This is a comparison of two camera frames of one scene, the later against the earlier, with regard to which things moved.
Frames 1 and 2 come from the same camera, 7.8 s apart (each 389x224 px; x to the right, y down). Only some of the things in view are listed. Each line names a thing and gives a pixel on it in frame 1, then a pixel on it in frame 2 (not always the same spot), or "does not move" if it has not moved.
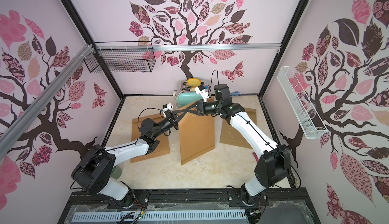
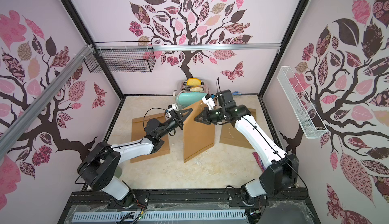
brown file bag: [162, 148] does not move
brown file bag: [229, 135] does not move
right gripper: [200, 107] → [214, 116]
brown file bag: [196, 135] does not move
